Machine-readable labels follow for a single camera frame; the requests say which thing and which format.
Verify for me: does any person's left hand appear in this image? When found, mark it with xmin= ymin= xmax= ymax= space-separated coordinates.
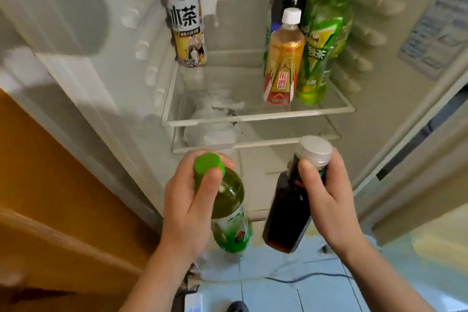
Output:
xmin=160 ymin=150 xmax=236 ymax=262

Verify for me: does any person's right hand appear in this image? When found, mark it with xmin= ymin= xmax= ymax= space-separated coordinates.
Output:
xmin=298 ymin=147 xmax=366 ymax=256

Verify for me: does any dark tea bottle bird label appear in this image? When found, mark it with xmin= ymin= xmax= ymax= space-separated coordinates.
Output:
xmin=262 ymin=135 xmax=334 ymax=254

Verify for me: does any orange energy drink bottle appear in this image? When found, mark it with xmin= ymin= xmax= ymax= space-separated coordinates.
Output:
xmin=263 ymin=7 xmax=306 ymax=106

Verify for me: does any white refrigerator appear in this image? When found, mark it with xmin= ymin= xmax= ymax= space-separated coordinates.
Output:
xmin=0 ymin=0 xmax=468 ymax=247

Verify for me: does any iced tea bottle black cap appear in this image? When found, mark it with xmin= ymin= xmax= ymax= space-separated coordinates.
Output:
xmin=163 ymin=0 xmax=207 ymax=67

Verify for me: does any glass fridge shelf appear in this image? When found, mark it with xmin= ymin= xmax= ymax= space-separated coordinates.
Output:
xmin=160 ymin=48 xmax=356 ymax=128

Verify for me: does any printed clear plastic bag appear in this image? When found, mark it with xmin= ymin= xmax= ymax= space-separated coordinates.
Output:
xmin=182 ymin=88 xmax=246 ymax=148

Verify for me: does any white power strip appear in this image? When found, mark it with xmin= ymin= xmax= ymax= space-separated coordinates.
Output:
xmin=184 ymin=292 xmax=204 ymax=312

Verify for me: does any glass crisper cover shelf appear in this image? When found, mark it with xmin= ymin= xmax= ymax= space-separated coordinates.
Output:
xmin=171 ymin=114 xmax=341 ymax=155

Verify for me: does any orange wooden door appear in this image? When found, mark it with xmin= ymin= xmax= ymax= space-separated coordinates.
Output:
xmin=0 ymin=88 xmax=163 ymax=312

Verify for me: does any blue instruction sticker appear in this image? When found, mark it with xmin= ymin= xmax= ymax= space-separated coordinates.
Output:
xmin=397 ymin=0 xmax=468 ymax=80

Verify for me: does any thick black power cable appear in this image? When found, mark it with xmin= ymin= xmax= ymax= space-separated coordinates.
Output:
xmin=264 ymin=272 xmax=353 ymax=284

